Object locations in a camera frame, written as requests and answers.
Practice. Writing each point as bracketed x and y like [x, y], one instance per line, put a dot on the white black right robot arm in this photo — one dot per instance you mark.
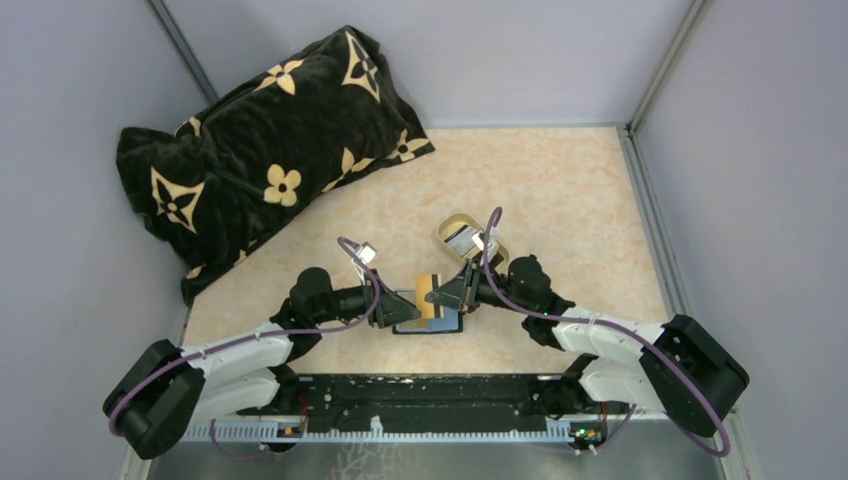
[676, 367]

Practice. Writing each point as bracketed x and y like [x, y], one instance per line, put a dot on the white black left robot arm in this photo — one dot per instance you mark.
[212, 371]

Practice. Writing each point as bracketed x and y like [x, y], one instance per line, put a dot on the gold card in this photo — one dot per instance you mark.
[425, 284]

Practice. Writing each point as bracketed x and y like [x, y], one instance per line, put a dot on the black leather card wallet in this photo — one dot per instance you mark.
[449, 321]

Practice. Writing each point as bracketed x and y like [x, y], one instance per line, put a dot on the aluminium right side rail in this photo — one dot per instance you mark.
[667, 270]

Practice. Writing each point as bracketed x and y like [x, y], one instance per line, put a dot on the black floral pillow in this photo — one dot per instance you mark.
[233, 175]

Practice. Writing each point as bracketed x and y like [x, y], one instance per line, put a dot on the aluminium frame rail front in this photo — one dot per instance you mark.
[160, 414]

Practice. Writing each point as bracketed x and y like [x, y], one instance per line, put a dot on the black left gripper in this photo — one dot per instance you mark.
[383, 307]

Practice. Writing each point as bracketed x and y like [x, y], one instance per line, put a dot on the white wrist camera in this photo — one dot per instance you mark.
[486, 242]
[365, 252]

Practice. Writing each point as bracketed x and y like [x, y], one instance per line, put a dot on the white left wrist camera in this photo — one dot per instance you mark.
[365, 252]

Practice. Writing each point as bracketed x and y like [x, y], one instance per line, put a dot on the beige oval card holder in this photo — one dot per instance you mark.
[499, 262]

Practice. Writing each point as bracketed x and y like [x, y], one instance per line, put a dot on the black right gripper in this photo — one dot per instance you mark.
[468, 289]

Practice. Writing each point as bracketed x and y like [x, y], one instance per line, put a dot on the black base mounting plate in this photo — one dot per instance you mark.
[427, 404]

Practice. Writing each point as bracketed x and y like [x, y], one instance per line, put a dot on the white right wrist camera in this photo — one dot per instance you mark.
[486, 242]

